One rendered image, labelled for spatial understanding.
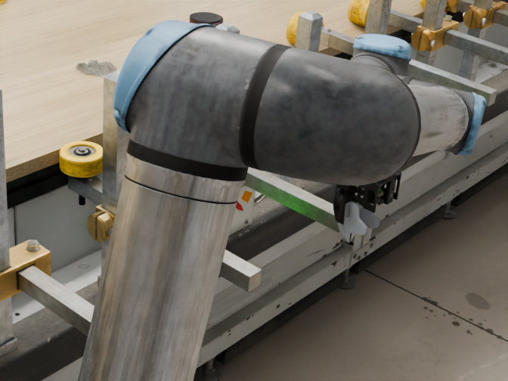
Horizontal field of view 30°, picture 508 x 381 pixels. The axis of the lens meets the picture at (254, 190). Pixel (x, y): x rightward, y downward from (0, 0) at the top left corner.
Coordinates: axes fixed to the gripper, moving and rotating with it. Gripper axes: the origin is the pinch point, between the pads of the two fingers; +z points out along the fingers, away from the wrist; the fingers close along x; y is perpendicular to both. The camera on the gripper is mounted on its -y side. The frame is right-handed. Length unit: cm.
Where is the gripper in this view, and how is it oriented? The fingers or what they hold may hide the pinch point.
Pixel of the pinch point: (345, 233)
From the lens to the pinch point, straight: 169.4
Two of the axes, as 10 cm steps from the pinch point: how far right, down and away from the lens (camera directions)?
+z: -0.7, 8.8, 4.8
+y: 7.5, 3.6, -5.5
